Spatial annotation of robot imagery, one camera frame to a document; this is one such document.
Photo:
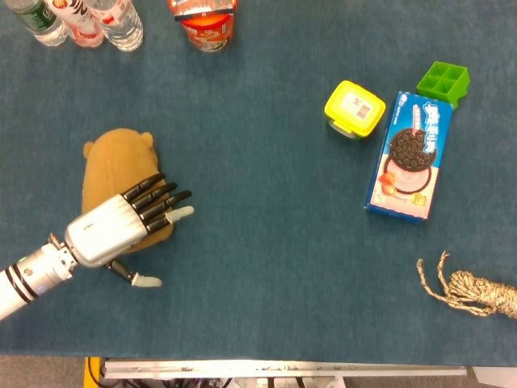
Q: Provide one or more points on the clear plastic water bottle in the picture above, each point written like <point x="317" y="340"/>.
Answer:
<point x="121" y="24"/>

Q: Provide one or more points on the brown plush toy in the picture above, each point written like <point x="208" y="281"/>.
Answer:
<point x="117" y="169"/>

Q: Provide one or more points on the green ice cube tray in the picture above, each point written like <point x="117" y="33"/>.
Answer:
<point x="443" y="83"/>

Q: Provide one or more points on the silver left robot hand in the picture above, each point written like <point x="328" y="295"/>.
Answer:
<point x="109" y="230"/>

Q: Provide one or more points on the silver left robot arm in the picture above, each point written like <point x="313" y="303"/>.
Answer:
<point x="30" y="275"/>

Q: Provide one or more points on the pink label drink bottle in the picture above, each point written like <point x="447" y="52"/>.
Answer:
<point x="81" y="22"/>

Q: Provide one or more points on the yellow frame bracket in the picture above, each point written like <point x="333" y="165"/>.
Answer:
<point x="93" y="372"/>

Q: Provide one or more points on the orange instant noodle cup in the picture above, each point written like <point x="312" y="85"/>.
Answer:
<point x="207" y="28"/>

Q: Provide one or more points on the green label water bottle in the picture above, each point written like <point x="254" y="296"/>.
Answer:
<point x="40" y="20"/>

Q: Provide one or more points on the aluminium frame rail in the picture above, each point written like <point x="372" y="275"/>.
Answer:
<point x="282" y="368"/>

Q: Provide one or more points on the blue table cloth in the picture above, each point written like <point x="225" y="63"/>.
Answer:
<point x="262" y="242"/>

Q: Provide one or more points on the blue cookie box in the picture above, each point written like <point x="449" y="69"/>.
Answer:
<point x="410" y="157"/>

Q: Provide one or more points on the yellow lid food container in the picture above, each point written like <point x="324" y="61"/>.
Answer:
<point x="354" y="110"/>

